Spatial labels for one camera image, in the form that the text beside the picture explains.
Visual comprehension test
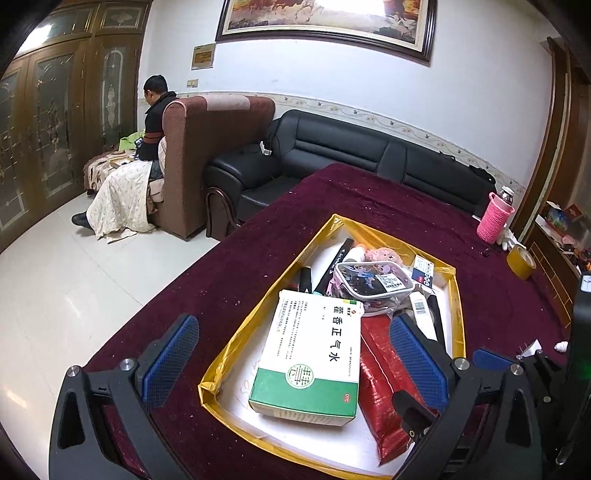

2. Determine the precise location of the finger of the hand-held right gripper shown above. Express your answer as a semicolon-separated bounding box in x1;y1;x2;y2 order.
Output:
392;391;439;437
472;347;570;409

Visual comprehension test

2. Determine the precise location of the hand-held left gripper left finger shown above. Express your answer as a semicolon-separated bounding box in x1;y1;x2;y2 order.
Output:
48;314;200;480

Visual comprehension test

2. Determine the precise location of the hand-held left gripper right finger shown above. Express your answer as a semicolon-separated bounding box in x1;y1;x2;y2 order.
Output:
390;315;543;480

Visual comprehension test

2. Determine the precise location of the stack of red sachets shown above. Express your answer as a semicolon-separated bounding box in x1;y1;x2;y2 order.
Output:
359;318;439;466

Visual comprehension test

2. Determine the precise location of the blue and white medicine box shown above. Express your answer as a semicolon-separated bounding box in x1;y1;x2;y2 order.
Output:
407;290;435;341

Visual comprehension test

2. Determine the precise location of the gold cardboard tray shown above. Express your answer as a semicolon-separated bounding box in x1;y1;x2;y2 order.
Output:
198;212;465;480

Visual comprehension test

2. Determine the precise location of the clear cartoon print pouch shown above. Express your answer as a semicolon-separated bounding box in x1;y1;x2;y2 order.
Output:
333;260;415;309

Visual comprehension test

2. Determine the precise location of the green and white medicine box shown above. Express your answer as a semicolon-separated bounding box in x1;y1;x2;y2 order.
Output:
248;289;362;428

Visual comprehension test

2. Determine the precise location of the black marker with white lettering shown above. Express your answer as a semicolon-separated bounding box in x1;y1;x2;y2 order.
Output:
313;237;355;296

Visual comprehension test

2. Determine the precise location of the blue and red card box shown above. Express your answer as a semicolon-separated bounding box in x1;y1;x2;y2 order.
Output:
410;255;438;291

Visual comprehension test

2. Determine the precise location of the yellow tape roll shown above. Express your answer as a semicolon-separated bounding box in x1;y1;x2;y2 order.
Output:
506;246;537;281

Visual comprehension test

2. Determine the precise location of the wooden brick-pattern cabinet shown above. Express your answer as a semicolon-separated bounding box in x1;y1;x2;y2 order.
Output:
526;217;591;333

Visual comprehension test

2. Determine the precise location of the pink plush doll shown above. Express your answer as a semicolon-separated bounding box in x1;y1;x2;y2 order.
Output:
361;246;402;269

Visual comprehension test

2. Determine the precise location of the white crumpled cloth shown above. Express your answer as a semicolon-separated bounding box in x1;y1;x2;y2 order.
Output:
496;226;520;252

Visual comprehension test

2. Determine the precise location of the pile of assorted tools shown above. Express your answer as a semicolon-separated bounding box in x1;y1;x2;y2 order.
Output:
558;240;591;278

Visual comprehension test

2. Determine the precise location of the bottle in pink knit sleeve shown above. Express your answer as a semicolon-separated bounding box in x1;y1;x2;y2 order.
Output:
476;186;515;244

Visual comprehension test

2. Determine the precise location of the open cardboard box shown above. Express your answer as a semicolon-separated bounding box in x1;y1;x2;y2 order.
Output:
544;200;586;234

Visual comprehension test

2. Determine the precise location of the cream floral blanket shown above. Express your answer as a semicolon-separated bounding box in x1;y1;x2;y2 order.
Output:
85;161;160;244

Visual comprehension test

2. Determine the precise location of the brown armchair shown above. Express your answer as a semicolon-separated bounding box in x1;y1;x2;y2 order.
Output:
147;95;277;241

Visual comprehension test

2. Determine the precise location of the black leather sofa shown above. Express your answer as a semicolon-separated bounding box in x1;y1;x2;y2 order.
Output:
204;109;505;241

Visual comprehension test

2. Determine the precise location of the framed landscape painting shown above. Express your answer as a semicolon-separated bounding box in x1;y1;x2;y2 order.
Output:
215;0;438;65

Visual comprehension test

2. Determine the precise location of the wooden door frame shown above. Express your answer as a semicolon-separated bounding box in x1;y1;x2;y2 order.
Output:
509;36;575;243

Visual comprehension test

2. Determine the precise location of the gold wall plaque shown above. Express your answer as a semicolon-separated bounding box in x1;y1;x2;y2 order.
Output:
191;43;216;71

